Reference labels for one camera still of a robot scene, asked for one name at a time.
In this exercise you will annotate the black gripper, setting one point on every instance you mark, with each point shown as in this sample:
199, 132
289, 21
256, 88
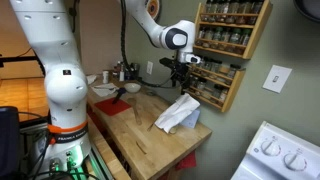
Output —
180, 71

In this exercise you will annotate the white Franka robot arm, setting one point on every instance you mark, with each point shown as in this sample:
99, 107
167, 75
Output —
63, 83

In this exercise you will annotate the spice jar silver lid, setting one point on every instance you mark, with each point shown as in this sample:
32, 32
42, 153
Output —
194, 81

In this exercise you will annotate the herb spice jar barcode label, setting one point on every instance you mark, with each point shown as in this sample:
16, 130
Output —
208, 64

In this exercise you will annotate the thyme spice jar black lid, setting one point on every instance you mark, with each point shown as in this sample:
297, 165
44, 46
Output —
218, 90

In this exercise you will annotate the tan spice jar red label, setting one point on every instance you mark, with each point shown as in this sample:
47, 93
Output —
223, 96

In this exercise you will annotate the nearly empty green-label spice jar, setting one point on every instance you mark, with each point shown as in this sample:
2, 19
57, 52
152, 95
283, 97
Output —
225, 70

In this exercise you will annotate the dark sauce bottle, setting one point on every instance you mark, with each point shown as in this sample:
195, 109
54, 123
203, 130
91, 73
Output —
135, 70

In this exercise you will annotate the glass spice jar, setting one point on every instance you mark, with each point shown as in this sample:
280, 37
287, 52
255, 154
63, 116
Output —
244, 6
256, 6
235, 36
217, 35
225, 6
209, 6
208, 35
234, 6
225, 37
200, 34
246, 38
216, 6

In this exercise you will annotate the white printed spice shaker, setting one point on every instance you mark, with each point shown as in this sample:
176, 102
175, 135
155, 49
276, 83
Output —
105, 77

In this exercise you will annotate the white cloth towel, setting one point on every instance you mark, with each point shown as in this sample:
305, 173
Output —
176, 111

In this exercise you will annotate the pale blue-grey box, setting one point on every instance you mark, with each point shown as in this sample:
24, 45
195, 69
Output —
192, 120

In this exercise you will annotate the small glass dish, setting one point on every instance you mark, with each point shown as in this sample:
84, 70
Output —
150, 93

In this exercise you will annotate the Herbes de Provence glass jar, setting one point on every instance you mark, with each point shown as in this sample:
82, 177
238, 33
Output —
234, 70

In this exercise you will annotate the white ceramic bowl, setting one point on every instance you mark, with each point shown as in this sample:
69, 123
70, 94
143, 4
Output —
132, 87

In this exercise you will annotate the wooden spoon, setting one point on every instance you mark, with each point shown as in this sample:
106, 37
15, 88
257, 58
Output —
133, 103

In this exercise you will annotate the steel salt grinder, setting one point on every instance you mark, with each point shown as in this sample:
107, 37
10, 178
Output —
121, 75

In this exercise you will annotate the black spatula blue head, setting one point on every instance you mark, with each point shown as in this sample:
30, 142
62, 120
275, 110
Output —
120, 90

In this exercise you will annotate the red lid jar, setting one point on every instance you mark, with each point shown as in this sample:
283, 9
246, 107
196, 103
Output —
116, 72

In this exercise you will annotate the red cloth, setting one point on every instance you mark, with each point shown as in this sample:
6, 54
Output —
186, 160

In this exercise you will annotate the red silicone mat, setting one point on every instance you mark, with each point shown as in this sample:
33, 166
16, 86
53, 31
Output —
111, 107

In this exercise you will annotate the metal spoon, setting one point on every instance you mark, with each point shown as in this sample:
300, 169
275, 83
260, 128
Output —
105, 88

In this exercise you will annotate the flat white paper napkin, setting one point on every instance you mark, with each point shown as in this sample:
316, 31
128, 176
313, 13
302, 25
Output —
103, 92

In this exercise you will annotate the crumpled white napkin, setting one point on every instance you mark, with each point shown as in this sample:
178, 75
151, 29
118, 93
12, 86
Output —
91, 79

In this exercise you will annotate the white stove knob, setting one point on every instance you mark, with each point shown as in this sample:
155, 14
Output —
295, 162
270, 148

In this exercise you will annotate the white kitchen stove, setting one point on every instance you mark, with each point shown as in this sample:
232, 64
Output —
266, 166

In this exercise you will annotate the dark hanging pan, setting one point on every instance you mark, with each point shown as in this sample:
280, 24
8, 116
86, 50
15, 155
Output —
308, 8

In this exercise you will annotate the black monitor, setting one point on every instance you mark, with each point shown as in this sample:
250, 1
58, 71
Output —
8, 143

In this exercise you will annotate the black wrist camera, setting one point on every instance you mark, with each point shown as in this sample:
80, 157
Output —
166, 62

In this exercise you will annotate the white wall outlet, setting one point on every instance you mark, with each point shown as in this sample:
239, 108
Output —
150, 67

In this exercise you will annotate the wooden wall spice rack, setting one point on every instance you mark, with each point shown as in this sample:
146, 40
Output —
234, 90
257, 30

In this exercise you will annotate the decorative wall plate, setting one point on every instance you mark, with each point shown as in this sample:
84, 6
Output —
153, 8

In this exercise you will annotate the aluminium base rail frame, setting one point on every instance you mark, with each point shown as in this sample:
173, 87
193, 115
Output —
100, 163

